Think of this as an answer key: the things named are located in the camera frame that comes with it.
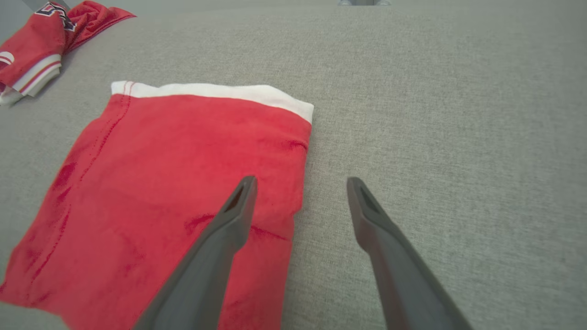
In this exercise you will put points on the red basketball jersey white sleeves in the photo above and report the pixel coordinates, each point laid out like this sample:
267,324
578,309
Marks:
32,46

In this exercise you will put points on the red shorts white waistband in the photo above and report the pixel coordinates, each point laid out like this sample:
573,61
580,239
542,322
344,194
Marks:
160,160

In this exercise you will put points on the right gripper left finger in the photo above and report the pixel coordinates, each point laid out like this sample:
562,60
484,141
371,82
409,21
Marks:
206,275

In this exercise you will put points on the grey metal frame post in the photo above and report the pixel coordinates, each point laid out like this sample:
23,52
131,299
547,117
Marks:
364,2

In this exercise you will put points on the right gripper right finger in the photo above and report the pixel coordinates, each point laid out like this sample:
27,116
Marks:
403,284

